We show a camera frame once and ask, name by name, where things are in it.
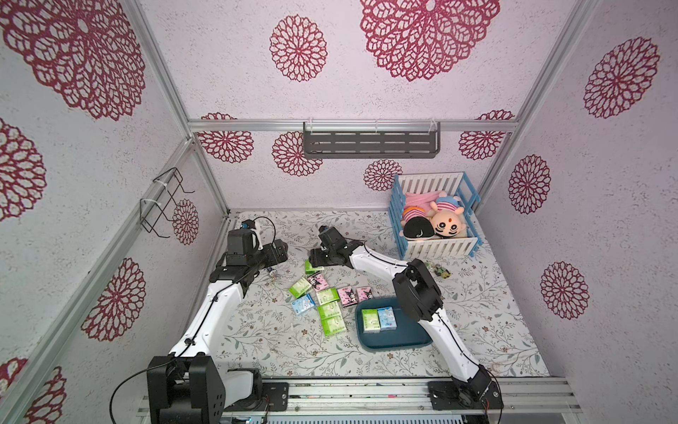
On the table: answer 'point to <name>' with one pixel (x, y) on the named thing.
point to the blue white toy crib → (456, 182)
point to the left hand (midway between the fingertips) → (275, 249)
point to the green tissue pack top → (309, 269)
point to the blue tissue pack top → (387, 319)
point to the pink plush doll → (417, 207)
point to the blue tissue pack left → (303, 304)
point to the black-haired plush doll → (446, 221)
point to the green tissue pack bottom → (333, 325)
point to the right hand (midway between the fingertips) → (322, 256)
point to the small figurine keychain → (442, 272)
